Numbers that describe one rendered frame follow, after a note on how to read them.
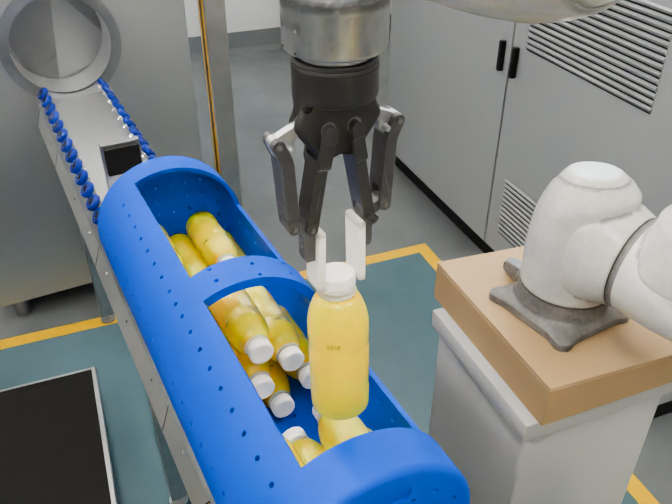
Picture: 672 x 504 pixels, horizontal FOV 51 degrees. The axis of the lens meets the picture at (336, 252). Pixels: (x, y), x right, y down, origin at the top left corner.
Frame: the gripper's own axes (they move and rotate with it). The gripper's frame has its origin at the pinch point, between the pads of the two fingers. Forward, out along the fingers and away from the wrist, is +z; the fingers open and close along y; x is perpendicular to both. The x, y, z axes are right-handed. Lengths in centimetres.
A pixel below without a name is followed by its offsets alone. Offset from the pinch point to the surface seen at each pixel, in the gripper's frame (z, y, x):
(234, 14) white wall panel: 119, -162, -486
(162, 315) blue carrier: 29.5, 12.0, -35.3
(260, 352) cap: 33.0, 0.5, -24.1
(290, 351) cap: 35.6, -4.7, -24.9
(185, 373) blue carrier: 30.3, 12.5, -22.2
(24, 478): 132, 47, -109
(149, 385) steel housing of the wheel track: 61, 14, -54
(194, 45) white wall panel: 139, -127, -488
